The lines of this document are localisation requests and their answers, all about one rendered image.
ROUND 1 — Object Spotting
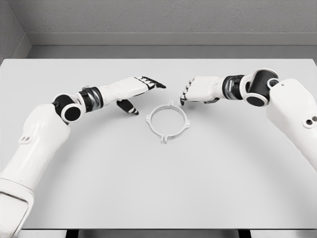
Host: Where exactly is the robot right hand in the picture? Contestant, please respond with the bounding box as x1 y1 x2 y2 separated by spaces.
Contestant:
179 76 222 107

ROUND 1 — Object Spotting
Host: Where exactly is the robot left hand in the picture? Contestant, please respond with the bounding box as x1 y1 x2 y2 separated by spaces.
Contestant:
110 76 167 116

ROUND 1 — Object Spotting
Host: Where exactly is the white half pipe clamp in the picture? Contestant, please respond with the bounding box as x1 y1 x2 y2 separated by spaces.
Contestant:
162 100 191 145
145 100 172 145

